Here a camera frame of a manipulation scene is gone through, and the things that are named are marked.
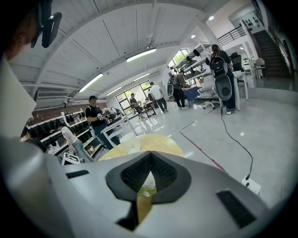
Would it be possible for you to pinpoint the round wooden table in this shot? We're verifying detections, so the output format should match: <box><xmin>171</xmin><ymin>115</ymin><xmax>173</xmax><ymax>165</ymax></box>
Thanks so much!
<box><xmin>97</xmin><ymin>133</ymin><xmax>186</xmax><ymax>225</ymax></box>

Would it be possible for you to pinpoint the person's face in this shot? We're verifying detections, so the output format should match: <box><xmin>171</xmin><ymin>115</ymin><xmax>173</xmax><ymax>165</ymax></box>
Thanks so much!
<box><xmin>6</xmin><ymin>7</ymin><xmax>39</xmax><ymax>61</ymax></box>

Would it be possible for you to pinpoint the long ceiling light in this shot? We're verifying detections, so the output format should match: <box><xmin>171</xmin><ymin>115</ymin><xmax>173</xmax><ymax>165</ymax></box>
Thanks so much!
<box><xmin>78</xmin><ymin>73</ymin><xmax>104</xmax><ymax>93</ymax></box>
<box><xmin>106</xmin><ymin>86</ymin><xmax>122</xmax><ymax>96</ymax></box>
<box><xmin>125</xmin><ymin>47</ymin><xmax>157</xmax><ymax>63</ymax></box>

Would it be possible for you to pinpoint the red floor tape strip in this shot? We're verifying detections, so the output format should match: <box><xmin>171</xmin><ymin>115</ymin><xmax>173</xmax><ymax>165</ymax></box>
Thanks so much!
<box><xmin>179</xmin><ymin>131</ymin><xmax>229</xmax><ymax>173</ymax></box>

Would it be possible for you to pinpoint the white table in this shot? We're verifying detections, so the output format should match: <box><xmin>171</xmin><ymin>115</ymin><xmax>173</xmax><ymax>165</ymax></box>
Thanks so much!
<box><xmin>232</xmin><ymin>71</ymin><xmax>249</xmax><ymax>111</ymax></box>
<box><xmin>101</xmin><ymin>115</ymin><xmax>138</xmax><ymax>149</ymax></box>

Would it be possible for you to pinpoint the dark staircase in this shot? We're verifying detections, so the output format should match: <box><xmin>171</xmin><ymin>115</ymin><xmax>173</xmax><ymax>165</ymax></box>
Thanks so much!
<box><xmin>252</xmin><ymin>30</ymin><xmax>291</xmax><ymax>79</ymax></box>

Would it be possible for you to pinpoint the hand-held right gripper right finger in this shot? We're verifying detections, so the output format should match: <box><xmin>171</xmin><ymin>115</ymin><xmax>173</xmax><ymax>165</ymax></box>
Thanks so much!
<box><xmin>134</xmin><ymin>150</ymin><xmax>272</xmax><ymax>238</ymax></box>

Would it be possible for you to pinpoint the black head-worn camera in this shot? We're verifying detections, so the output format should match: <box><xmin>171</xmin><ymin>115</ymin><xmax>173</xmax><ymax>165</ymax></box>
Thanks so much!
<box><xmin>31</xmin><ymin>0</ymin><xmax>63</xmax><ymax>49</ymax></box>

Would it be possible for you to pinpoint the black oval backpack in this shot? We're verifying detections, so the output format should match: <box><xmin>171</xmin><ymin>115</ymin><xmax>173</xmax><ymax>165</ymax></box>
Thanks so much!
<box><xmin>209</xmin><ymin>55</ymin><xmax>233</xmax><ymax>101</ymax></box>

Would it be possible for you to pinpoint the artificial white flower bouquet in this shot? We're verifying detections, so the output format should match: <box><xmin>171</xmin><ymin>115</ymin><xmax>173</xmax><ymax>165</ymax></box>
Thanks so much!
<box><xmin>139</xmin><ymin>172</ymin><xmax>157</xmax><ymax>198</ymax></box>

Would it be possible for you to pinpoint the cream mug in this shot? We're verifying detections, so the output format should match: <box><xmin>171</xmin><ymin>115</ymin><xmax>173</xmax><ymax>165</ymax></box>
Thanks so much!
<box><xmin>119</xmin><ymin>132</ymin><xmax>141</xmax><ymax>149</ymax></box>

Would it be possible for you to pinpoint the white power strip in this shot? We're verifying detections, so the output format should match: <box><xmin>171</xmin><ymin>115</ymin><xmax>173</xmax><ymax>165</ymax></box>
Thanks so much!
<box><xmin>241</xmin><ymin>176</ymin><xmax>261</xmax><ymax>194</ymax></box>

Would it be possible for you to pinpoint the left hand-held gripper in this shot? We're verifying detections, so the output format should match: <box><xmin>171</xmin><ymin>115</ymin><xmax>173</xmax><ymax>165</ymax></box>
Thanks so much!
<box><xmin>0</xmin><ymin>58</ymin><xmax>75</xmax><ymax>238</ymax></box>

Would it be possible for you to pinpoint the long black power cable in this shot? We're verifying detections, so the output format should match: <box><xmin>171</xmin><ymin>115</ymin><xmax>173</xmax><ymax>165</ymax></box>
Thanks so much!
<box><xmin>220</xmin><ymin>102</ymin><xmax>254</xmax><ymax>181</ymax></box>

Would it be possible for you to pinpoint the white shelving rack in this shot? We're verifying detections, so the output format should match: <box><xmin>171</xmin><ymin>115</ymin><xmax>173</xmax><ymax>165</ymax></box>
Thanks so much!
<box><xmin>27</xmin><ymin>108</ymin><xmax>103</xmax><ymax>163</ymax></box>

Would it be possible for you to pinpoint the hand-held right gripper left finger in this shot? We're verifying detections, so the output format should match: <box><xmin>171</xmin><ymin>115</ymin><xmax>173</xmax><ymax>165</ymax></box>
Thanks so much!
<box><xmin>46</xmin><ymin>150</ymin><xmax>152</xmax><ymax>238</ymax></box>

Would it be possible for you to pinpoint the white wall air conditioner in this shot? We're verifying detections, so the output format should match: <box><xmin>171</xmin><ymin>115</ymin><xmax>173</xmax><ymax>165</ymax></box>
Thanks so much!
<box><xmin>36</xmin><ymin>90</ymin><xmax>69</xmax><ymax>99</ymax></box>

